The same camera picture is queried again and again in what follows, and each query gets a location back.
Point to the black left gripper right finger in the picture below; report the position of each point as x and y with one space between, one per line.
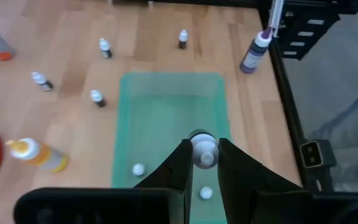
244 177

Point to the green translucent plastic tray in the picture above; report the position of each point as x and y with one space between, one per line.
166 118

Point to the large purple dye bottle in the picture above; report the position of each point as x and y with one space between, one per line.
253 56

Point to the white plastic strip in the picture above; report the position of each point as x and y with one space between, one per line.
276 15

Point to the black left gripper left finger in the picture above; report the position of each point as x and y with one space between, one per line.
172 174

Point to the small white-capped dye bottle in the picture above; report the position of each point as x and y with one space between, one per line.
206 193
42 82
138 169
97 98
204 149
105 48
183 39

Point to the large yellow dye bottle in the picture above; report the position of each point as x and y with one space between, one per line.
42 155

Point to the black table-level camera box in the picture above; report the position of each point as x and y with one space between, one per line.
312 154

